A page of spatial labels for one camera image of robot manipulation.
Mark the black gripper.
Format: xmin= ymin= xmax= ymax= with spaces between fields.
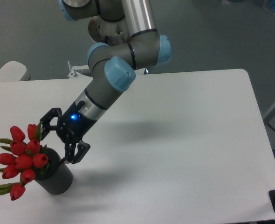
xmin=40 ymin=100 xmax=96 ymax=165

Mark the red tulip bouquet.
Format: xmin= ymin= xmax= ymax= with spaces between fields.
xmin=0 ymin=123 xmax=51 ymax=201

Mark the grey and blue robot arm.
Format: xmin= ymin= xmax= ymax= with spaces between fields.
xmin=41 ymin=0 xmax=172 ymax=164

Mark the dark grey ribbed vase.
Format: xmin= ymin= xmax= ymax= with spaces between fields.
xmin=35 ymin=148 xmax=73 ymax=195

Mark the white chair armrest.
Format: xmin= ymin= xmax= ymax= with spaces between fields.
xmin=0 ymin=61 xmax=31 ymax=83

